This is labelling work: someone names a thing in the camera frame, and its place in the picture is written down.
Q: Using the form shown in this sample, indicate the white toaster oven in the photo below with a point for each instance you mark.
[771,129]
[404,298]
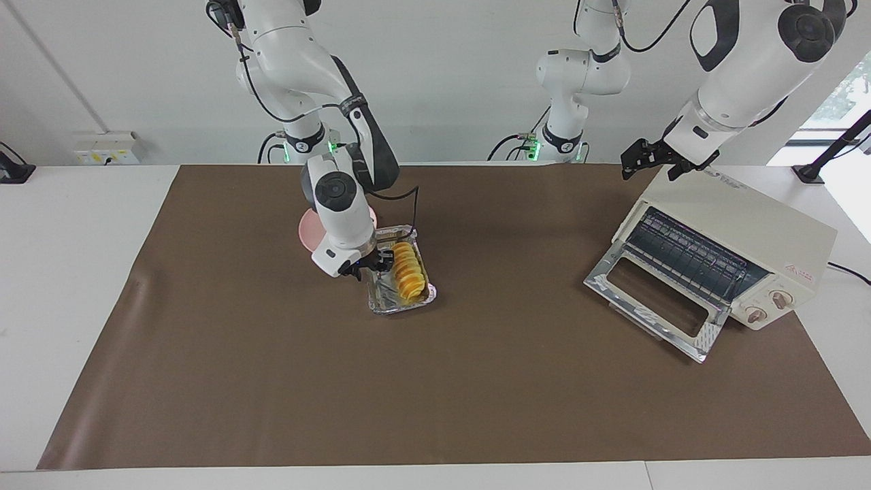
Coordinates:
[762,218]

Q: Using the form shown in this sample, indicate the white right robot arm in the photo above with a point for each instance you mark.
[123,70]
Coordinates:
[340,197]

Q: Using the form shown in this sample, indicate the pink round plate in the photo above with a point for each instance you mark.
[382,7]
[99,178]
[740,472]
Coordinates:
[309,231]

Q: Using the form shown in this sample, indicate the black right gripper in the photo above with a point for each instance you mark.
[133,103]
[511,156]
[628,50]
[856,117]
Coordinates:
[360,265]

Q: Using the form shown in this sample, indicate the glass oven door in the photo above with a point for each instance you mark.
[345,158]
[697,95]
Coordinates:
[605,280]

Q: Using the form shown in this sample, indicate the brown table mat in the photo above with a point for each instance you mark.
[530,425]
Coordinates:
[408,381]

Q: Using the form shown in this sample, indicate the beige oven knob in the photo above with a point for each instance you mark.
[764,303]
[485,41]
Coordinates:
[780,298]
[755,314]

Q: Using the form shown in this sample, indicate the black table clamp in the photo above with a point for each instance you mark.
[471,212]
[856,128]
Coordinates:
[12,170]

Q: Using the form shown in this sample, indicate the golden ridged bread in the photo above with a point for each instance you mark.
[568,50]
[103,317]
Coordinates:
[409,275]

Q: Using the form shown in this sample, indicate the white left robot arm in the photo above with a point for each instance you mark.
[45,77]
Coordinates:
[748,75]

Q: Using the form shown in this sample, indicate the white wall socket box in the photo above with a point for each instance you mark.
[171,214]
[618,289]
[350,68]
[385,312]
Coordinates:
[105,151]

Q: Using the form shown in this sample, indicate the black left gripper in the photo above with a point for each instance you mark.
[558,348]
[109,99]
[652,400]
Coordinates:
[663,151]

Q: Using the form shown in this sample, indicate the aluminium foil tray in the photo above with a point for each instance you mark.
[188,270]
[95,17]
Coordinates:
[382,299]

